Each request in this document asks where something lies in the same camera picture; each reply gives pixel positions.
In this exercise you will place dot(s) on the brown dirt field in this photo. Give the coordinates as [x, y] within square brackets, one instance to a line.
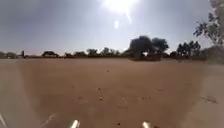
[110, 83]

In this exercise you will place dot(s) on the row of distant trees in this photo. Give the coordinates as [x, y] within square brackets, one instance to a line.
[83, 53]

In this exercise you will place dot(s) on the large dark tree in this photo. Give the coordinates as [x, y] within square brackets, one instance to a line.
[145, 45]

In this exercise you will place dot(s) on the robot's own part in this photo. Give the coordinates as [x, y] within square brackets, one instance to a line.
[74, 124]
[146, 125]

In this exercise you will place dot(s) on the leafy tree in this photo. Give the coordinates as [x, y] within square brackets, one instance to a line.
[213, 26]

